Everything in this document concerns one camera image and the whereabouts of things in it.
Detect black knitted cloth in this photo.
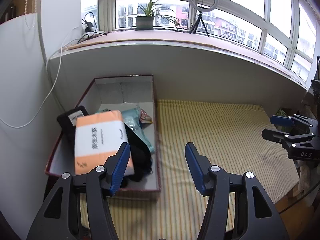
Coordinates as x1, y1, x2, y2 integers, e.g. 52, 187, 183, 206
125, 124, 152, 182

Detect orange white tissue pack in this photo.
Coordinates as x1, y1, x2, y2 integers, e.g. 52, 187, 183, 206
74, 110, 129, 175

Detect black knit hat with label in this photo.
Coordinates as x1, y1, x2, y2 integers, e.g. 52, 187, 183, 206
56, 106, 89, 150

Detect striped yellow mat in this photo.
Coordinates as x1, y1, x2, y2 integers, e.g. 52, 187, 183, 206
80, 99, 301, 240

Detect red white storage box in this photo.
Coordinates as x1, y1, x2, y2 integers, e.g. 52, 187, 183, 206
46, 75, 161, 200

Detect potted green plant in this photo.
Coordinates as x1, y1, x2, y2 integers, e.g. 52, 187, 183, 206
118, 0, 180, 30

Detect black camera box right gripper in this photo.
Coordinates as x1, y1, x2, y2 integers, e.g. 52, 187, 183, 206
311, 79, 320, 102

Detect white ring light tripod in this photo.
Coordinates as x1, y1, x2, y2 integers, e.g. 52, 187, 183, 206
188, 0, 219, 37

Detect white cable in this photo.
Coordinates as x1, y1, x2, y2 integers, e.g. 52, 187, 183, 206
0, 26, 83, 129

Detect charger and black cables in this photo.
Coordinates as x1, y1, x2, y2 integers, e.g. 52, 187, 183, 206
76, 11, 107, 45

